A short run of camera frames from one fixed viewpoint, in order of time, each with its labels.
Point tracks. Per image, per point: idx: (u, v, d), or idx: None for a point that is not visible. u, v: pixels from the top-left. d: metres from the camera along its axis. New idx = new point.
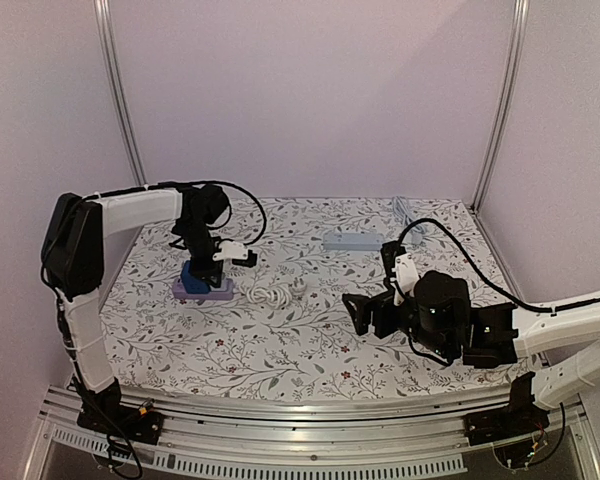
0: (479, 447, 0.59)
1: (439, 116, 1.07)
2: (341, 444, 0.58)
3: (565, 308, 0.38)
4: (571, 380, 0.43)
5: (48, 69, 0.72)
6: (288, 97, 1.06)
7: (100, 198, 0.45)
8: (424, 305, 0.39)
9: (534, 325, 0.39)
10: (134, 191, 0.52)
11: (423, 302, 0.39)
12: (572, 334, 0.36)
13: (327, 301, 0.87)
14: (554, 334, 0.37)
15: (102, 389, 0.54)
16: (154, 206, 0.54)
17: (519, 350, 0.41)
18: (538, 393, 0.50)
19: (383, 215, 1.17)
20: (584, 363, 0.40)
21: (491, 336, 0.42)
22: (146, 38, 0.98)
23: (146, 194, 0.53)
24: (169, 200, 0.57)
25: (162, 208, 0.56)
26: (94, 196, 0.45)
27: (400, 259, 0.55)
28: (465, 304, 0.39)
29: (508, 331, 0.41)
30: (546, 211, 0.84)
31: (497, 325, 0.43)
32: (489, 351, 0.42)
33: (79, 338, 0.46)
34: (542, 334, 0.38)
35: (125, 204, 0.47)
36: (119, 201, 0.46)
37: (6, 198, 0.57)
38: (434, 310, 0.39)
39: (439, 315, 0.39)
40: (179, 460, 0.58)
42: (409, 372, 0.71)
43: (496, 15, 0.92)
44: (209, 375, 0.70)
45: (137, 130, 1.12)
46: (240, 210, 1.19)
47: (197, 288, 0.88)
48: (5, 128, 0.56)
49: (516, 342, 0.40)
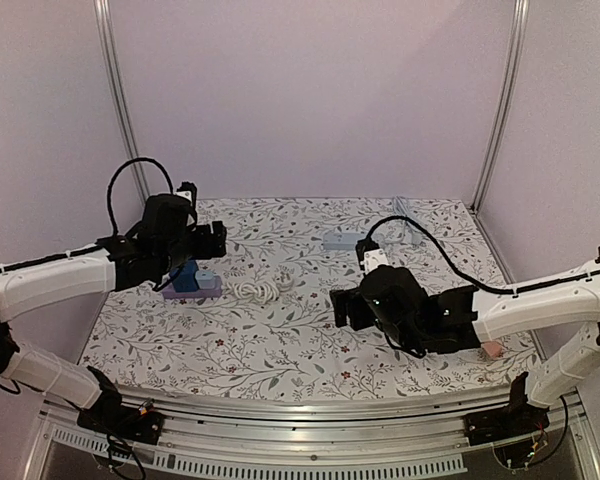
0: (479, 447, 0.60)
1: (440, 115, 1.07)
2: (340, 444, 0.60)
3: (526, 290, 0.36)
4: (559, 376, 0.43)
5: (48, 72, 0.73)
6: (288, 95, 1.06)
7: (4, 271, 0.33)
8: (369, 297, 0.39)
9: (495, 307, 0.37)
10: (49, 260, 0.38)
11: (367, 295, 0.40)
12: (536, 316, 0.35)
13: (327, 301, 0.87)
14: (516, 316, 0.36)
15: (90, 404, 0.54)
16: (86, 279, 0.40)
17: (480, 333, 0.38)
18: (531, 392, 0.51)
19: (383, 215, 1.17)
20: (566, 356, 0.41)
21: (450, 319, 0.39)
22: (145, 37, 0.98)
23: (76, 262, 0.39)
24: (95, 270, 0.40)
25: (96, 279, 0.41)
26: None
27: (369, 254, 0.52)
28: (405, 288, 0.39)
29: (467, 313, 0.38)
30: (547, 210, 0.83)
31: (456, 307, 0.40)
32: (448, 336, 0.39)
33: (29, 381, 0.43)
34: (503, 316, 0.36)
35: (36, 282, 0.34)
36: (24, 278, 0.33)
37: (0, 199, 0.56)
38: (377, 300, 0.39)
39: (386, 306, 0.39)
40: (179, 460, 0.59)
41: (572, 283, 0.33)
42: (409, 371, 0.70)
43: (496, 15, 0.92)
44: (209, 375, 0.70)
45: (136, 130, 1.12)
46: (239, 211, 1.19)
47: (184, 288, 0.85)
48: (4, 126, 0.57)
49: (476, 324, 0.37)
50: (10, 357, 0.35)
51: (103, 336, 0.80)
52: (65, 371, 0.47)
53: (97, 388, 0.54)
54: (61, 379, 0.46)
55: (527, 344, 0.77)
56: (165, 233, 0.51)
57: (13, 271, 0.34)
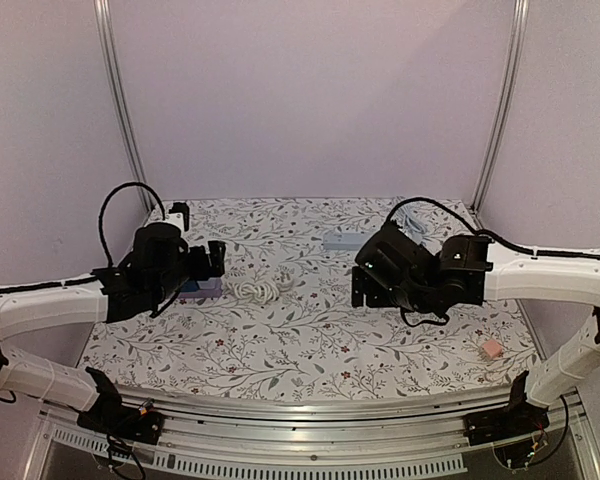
0: (480, 447, 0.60)
1: (439, 115, 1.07)
2: (341, 444, 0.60)
3: (547, 255, 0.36)
4: (558, 375, 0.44)
5: (48, 72, 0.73)
6: (288, 95, 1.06)
7: None
8: (360, 262, 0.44)
9: (513, 263, 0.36)
10: (43, 286, 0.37)
11: (359, 261, 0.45)
12: (545, 282, 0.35)
13: (326, 301, 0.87)
14: (529, 277, 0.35)
15: (90, 404, 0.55)
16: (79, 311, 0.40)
17: (489, 286, 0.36)
18: (530, 389, 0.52)
19: (383, 215, 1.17)
20: (566, 356, 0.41)
21: (459, 261, 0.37)
22: (144, 37, 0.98)
23: (70, 292, 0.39)
24: (88, 301, 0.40)
25: (89, 310, 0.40)
26: None
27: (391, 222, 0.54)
28: (394, 248, 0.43)
29: (482, 262, 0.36)
30: (547, 210, 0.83)
31: (468, 253, 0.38)
32: (454, 280, 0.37)
33: (22, 391, 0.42)
34: (519, 274, 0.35)
35: (28, 307, 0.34)
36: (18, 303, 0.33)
37: None
38: (370, 264, 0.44)
39: (379, 268, 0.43)
40: (179, 460, 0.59)
41: (591, 263, 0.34)
42: (409, 372, 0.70)
43: (496, 16, 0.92)
44: (209, 375, 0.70)
45: (136, 130, 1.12)
46: (239, 211, 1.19)
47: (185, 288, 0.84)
48: (4, 127, 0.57)
49: (489, 276, 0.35)
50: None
51: (103, 336, 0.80)
52: (58, 377, 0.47)
53: (95, 390, 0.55)
54: (54, 386, 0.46)
55: (527, 344, 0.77)
56: (158, 264, 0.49)
57: (7, 295, 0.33)
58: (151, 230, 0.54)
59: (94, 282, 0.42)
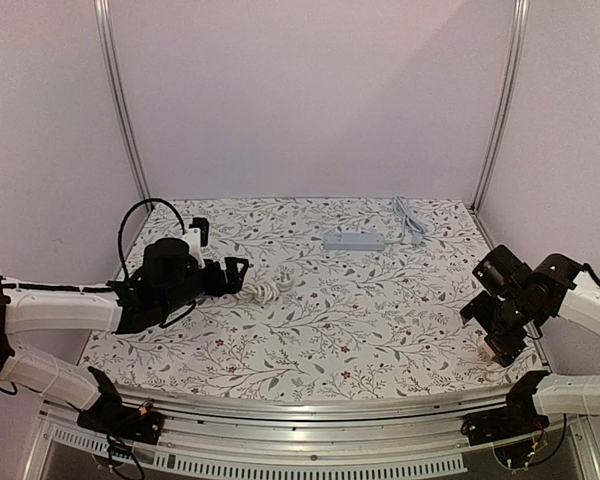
0: (479, 447, 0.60)
1: (439, 115, 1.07)
2: (340, 444, 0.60)
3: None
4: (574, 396, 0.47)
5: (49, 74, 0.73)
6: (288, 96, 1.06)
7: (18, 286, 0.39)
8: (475, 271, 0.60)
9: (590, 291, 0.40)
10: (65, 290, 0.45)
11: (474, 271, 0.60)
12: (599, 316, 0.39)
13: (326, 301, 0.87)
14: (591, 307, 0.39)
15: (90, 404, 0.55)
16: (88, 316, 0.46)
17: (564, 301, 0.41)
18: (540, 394, 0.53)
19: (383, 215, 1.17)
20: (594, 386, 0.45)
21: (547, 268, 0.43)
22: (145, 37, 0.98)
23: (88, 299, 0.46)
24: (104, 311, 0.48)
25: (97, 318, 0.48)
26: (10, 284, 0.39)
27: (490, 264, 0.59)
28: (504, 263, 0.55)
29: (567, 279, 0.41)
30: (546, 210, 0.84)
31: (561, 267, 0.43)
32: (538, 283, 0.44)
33: (26, 383, 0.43)
34: (589, 300, 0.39)
35: (43, 304, 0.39)
36: (37, 299, 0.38)
37: None
38: (481, 273, 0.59)
39: (488, 277, 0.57)
40: (179, 460, 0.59)
41: None
42: (409, 371, 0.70)
43: (497, 15, 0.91)
44: (209, 374, 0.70)
45: (136, 130, 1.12)
46: (239, 211, 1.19)
47: None
48: (5, 128, 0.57)
49: (568, 293, 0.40)
50: (5, 362, 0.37)
51: (103, 337, 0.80)
52: (63, 373, 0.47)
53: (97, 389, 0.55)
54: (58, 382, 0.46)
55: (528, 344, 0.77)
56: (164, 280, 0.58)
57: (25, 289, 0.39)
58: (162, 244, 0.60)
59: (109, 292, 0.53)
